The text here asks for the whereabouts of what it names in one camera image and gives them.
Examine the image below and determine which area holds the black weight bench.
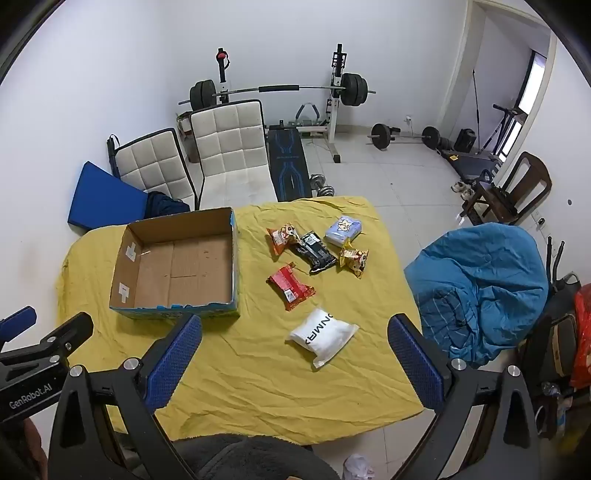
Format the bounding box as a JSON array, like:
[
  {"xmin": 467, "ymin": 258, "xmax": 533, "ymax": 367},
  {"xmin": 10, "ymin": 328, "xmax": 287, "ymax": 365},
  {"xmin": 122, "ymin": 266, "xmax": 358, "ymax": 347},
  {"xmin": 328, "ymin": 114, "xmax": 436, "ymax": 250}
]
[{"xmin": 267, "ymin": 124, "xmax": 315, "ymax": 201}]

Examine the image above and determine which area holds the window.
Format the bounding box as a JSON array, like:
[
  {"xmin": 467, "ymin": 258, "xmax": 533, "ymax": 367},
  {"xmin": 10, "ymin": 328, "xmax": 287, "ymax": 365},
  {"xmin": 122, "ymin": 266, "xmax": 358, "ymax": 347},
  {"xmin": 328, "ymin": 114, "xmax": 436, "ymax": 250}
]
[{"xmin": 517, "ymin": 50, "xmax": 549, "ymax": 126}]

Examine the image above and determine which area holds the white barbell rack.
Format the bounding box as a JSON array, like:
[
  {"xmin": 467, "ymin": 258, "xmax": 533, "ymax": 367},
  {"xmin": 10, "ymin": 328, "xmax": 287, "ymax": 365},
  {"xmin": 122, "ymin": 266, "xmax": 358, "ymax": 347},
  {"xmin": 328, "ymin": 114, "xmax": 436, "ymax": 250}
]
[{"xmin": 215, "ymin": 44, "xmax": 352, "ymax": 164}]

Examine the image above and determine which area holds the blue quilted blanket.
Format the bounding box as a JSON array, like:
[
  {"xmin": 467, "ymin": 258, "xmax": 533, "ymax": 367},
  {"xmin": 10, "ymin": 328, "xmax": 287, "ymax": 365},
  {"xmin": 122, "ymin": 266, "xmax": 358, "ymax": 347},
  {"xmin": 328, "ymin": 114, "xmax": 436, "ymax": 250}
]
[{"xmin": 404, "ymin": 223, "xmax": 550, "ymax": 368}]

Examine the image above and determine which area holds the white plastic bag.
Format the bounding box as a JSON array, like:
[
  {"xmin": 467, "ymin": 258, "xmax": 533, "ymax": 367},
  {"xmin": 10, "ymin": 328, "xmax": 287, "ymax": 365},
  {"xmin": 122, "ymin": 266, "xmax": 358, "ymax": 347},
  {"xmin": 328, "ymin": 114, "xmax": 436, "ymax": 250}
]
[{"xmin": 342, "ymin": 453, "xmax": 376, "ymax": 480}]

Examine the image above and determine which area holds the black snack packet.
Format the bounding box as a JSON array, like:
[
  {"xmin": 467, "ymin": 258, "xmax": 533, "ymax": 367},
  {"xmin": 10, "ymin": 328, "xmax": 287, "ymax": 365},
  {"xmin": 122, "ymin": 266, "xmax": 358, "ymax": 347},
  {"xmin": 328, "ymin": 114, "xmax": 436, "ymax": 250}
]
[{"xmin": 291, "ymin": 231, "xmax": 338, "ymax": 276}]

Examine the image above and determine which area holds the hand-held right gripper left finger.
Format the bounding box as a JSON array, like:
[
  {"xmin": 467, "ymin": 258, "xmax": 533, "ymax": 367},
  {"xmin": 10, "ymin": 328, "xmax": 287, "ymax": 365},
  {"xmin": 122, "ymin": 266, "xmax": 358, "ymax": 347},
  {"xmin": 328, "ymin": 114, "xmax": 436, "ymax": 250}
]
[{"xmin": 48, "ymin": 314, "xmax": 204, "ymax": 480}]

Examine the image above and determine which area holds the dark fleece clothing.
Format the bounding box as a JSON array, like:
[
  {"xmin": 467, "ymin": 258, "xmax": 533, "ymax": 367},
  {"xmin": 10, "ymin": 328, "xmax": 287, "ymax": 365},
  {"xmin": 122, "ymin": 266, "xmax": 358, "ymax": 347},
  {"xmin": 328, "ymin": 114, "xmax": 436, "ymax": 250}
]
[{"xmin": 171, "ymin": 433, "xmax": 340, "ymax": 480}]

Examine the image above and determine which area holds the black treadmill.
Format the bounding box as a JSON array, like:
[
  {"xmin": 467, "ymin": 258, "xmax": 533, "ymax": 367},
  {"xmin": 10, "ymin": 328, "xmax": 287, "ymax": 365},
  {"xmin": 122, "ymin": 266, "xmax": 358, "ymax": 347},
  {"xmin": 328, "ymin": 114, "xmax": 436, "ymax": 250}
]
[{"xmin": 438, "ymin": 104, "xmax": 527, "ymax": 182}]

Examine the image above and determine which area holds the yellow table cloth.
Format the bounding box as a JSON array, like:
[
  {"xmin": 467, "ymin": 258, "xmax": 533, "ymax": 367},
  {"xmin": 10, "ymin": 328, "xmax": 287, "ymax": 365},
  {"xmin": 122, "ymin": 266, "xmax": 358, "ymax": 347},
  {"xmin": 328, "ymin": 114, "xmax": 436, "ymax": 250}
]
[{"xmin": 55, "ymin": 196, "xmax": 426, "ymax": 446}]

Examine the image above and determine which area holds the orange snack packet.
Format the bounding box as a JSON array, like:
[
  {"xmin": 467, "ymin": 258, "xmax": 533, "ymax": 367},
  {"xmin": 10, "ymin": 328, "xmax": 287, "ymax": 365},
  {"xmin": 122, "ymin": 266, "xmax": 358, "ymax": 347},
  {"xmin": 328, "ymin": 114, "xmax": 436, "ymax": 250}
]
[{"xmin": 265, "ymin": 223, "xmax": 301, "ymax": 257}]

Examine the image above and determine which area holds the black chair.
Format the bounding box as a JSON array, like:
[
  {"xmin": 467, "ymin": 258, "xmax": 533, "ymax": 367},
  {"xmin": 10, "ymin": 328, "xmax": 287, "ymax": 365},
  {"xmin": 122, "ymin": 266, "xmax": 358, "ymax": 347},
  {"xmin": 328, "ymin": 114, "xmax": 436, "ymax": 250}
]
[{"xmin": 522, "ymin": 272, "xmax": 583, "ymax": 439}]

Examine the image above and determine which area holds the white soft packet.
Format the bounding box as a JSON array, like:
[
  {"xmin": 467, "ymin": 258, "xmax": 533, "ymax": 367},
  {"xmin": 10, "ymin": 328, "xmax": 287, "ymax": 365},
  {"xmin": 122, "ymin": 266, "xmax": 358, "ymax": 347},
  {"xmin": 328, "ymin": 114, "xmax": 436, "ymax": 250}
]
[{"xmin": 285, "ymin": 308, "xmax": 360, "ymax": 369}]

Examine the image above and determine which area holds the red snack packet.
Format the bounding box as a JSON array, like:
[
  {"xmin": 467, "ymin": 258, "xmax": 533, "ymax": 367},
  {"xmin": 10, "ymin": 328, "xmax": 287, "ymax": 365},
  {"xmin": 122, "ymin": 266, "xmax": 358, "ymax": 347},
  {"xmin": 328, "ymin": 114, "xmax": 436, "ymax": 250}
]
[{"xmin": 266, "ymin": 262, "xmax": 317, "ymax": 312}]

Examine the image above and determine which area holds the brown cardboard carton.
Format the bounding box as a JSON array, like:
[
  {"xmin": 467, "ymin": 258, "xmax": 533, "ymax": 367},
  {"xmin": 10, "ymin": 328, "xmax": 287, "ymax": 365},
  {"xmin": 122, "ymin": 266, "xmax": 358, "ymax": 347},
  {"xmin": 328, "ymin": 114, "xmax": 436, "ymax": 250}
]
[{"xmin": 178, "ymin": 112, "xmax": 200, "ymax": 163}]

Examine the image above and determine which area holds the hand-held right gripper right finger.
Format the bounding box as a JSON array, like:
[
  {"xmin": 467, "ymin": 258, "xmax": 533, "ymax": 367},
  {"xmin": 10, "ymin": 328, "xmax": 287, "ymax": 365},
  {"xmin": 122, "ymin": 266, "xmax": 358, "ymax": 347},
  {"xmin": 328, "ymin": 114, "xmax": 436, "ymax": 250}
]
[{"xmin": 387, "ymin": 313, "xmax": 543, "ymax": 480}]

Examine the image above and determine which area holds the white padded chair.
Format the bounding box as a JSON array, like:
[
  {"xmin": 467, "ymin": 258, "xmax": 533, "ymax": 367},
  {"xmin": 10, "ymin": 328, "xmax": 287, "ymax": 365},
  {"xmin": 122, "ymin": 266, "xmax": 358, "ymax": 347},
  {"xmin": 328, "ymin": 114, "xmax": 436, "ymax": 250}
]
[
  {"xmin": 111, "ymin": 128, "xmax": 197, "ymax": 208},
  {"xmin": 189, "ymin": 99, "xmax": 278, "ymax": 210}
]

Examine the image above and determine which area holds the red bag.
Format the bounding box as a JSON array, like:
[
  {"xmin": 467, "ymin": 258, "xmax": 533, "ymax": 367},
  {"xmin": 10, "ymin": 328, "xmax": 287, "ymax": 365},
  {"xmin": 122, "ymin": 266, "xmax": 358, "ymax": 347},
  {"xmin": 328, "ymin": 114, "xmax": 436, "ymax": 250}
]
[{"xmin": 570, "ymin": 284, "xmax": 591, "ymax": 393}]

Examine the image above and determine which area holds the person's left forearm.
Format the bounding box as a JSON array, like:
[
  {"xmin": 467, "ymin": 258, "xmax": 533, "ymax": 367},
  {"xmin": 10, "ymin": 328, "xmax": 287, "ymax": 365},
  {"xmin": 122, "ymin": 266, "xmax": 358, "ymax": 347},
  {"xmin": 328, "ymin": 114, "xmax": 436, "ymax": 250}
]
[{"xmin": 0, "ymin": 415, "xmax": 49, "ymax": 480}]

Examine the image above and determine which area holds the dark wooden chair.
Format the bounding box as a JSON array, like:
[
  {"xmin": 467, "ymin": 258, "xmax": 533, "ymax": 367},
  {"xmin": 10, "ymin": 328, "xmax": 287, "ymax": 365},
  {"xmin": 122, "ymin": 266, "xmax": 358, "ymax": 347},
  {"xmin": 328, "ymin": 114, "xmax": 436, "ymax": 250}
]
[{"xmin": 462, "ymin": 151, "xmax": 552, "ymax": 227}]

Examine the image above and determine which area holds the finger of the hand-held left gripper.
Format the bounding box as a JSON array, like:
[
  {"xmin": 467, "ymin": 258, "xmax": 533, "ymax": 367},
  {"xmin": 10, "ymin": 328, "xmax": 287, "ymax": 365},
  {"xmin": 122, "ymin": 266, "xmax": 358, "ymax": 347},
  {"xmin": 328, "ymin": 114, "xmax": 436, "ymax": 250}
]
[
  {"xmin": 0, "ymin": 312, "xmax": 95, "ymax": 370},
  {"xmin": 0, "ymin": 307, "xmax": 38, "ymax": 343}
]

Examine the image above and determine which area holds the yellow snack packet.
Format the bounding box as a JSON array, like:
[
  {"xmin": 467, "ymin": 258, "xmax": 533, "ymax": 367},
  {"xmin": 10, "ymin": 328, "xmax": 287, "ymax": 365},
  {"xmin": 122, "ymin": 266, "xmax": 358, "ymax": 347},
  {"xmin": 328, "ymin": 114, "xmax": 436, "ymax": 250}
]
[{"xmin": 338, "ymin": 239, "xmax": 370, "ymax": 280}]

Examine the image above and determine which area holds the black folded stand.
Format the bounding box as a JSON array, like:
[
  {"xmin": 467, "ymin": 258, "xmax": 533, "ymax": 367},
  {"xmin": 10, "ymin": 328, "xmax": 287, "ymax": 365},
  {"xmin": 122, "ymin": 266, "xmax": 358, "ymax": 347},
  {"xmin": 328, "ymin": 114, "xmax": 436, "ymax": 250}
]
[{"xmin": 106, "ymin": 135, "xmax": 122, "ymax": 179}]

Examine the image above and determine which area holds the small barbell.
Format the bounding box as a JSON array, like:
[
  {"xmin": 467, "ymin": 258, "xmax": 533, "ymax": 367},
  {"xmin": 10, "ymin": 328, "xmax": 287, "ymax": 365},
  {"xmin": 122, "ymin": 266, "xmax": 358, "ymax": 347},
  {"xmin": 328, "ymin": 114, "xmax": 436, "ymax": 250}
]
[{"xmin": 367, "ymin": 122, "xmax": 441, "ymax": 151}]

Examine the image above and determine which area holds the black speaker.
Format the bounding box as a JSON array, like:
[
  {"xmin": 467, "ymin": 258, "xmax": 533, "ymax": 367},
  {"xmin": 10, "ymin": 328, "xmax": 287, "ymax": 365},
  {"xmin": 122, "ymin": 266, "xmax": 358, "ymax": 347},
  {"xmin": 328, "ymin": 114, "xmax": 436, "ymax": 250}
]
[{"xmin": 455, "ymin": 128, "xmax": 478, "ymax": 153}]

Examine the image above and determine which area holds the cardboard box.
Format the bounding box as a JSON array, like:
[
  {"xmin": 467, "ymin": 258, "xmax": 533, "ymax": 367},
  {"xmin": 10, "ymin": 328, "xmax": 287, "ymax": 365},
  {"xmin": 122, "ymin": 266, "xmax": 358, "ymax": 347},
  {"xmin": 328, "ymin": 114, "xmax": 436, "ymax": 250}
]
[{"xmin": 109, "ymin": 207, "xmax": 242, "ymax": 320}]

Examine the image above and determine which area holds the barbell with black plates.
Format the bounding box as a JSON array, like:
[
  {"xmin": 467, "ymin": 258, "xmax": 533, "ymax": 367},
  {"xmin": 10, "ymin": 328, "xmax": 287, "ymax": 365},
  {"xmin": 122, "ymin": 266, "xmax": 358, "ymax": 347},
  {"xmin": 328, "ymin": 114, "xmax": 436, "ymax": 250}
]
[{"xmin": 178, "ymin": 72, "xmax": 377, "ymax": 109}]

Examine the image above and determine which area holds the blue foam mat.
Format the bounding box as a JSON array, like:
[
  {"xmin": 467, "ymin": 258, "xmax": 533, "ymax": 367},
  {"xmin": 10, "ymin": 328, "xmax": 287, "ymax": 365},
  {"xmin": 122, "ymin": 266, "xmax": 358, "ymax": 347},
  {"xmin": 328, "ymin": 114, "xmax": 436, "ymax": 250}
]
[{"xmin": 67, "ymin": 161, "xmax": 149, "ymax": 232}]

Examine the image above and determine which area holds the dark blue cloth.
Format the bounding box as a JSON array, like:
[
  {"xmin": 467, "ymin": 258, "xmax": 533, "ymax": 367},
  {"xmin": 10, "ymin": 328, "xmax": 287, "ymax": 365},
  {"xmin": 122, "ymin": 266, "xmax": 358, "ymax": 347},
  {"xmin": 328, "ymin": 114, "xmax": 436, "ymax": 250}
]
[{"xmin": 147, "ymin": 191, "xmax": 191, "ymax": 219}]

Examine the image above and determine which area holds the light blue tissue pack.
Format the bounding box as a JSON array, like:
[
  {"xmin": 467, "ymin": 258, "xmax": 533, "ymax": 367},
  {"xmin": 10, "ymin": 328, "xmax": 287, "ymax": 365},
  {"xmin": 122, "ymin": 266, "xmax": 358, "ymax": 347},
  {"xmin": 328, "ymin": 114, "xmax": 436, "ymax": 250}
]
[{"xmin": 324, "ymin": 215, "xmax": 363, "ymax": 247}]

